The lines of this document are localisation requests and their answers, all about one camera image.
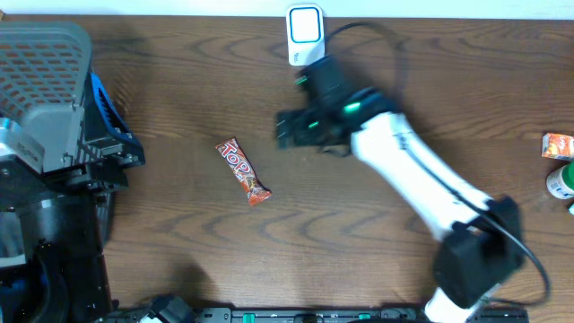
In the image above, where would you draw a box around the red Top chocolate bar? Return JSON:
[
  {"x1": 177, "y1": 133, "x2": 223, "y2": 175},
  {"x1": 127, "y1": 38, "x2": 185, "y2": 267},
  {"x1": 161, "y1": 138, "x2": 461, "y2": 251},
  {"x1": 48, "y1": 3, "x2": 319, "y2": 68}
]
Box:
[{"x1": 216, "y1": 137, "x2": 273, "y2": 206}]

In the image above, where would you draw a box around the orange snack packet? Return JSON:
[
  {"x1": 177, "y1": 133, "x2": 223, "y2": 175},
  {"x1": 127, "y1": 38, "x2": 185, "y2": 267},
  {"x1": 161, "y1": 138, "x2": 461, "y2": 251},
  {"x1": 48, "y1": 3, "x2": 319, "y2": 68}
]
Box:
[{"x1": 541, "y1": 133, "x2": 573, "y2": 161}]

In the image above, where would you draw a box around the green lid jar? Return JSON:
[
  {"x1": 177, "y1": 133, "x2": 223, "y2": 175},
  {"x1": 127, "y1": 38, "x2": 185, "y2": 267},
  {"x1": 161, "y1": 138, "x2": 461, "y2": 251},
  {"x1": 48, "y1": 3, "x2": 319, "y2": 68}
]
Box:
[{"x1": 546, "y1": 163, "x2": 574, "y2": 199}]

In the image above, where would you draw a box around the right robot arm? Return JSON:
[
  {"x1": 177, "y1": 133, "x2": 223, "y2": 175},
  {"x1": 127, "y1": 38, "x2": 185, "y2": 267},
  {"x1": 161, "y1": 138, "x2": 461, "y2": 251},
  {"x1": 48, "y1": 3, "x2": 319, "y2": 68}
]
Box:
[{"x1": 276, "y1": 56, "x2": 525, "y2": 322}]

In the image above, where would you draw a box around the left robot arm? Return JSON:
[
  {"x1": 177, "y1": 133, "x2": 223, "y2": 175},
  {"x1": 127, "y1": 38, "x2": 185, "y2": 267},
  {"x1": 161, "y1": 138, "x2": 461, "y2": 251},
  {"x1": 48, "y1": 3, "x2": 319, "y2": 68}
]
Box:
[{"x1": 1, "y1": 72, "x2": 196, "y2": 322}]

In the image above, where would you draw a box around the white barcode scanner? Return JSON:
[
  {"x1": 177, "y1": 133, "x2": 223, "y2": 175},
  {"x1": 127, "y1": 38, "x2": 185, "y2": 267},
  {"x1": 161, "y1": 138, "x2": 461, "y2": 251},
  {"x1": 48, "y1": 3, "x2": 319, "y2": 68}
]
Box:
[{"x1": 285, "y1": 4, "x2": 326, "y2": 66}]

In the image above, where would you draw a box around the grey plastic mesh basket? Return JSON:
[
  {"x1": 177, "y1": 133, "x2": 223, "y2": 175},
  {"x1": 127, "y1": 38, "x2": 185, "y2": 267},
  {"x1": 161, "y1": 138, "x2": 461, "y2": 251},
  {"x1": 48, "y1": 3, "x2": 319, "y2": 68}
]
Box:
[{"x1": 1, "y1": 22, "x2": 115, "y2": 256}]

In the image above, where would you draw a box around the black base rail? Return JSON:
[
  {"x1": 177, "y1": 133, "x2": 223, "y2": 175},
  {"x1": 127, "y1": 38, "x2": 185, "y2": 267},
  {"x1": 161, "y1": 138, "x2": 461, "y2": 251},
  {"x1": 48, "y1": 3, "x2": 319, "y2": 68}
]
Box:
[{"x1": 105, "y1": 306, "x2": 531, "y2": 323}]

